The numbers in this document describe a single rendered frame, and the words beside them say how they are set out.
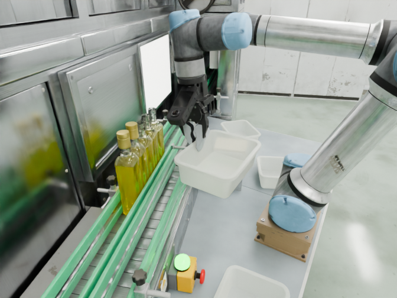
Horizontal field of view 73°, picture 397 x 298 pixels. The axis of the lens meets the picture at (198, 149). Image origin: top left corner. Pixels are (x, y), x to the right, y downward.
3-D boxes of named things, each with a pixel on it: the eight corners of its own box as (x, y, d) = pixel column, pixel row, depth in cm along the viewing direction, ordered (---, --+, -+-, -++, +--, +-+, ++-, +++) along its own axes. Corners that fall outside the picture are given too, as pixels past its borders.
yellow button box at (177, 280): (175, 269, 84) (173, 252, 80) (198, 273, 82) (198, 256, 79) (168, 290, 78) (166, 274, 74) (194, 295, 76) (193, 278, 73)
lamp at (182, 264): (176, 257, 79) (176, 250, 77) (191, 259, 78) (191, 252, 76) (172, 270, 75) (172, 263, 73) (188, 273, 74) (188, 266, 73)
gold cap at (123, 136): (128, 149, 74) (126, 135, 72) (116, 148, 75) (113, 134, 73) (133, 143, 77) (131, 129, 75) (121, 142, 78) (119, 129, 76)
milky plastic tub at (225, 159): (260, 166, 82) (264, 141, 78) (228, 210, 65) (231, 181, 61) (210, 151, 90) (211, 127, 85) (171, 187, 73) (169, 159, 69)
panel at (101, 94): (167, 92, 161) (163, 31, 144) (172, 93, 161) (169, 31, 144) (84, 181, 84) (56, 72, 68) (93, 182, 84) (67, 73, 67)
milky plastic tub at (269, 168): (254, 170, 133) (256, 155, 129) (300, 172, 131) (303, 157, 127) (257, 193, 118) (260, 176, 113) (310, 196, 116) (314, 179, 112)
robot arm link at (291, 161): (318, 187, 89) (327, 152, 83) (314, 213, 79) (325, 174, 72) (280, 178, 94) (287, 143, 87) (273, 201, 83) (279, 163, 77)
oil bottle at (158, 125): (153, 165, 110) (147, 117, 100) (166, 167, 110) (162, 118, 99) (148, 173, 106) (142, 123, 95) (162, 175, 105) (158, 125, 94)
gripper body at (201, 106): (216, 115, 78) (212, 71, 72) (202, 125, 71) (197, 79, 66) (194, 113, 81) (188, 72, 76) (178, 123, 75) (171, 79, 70)
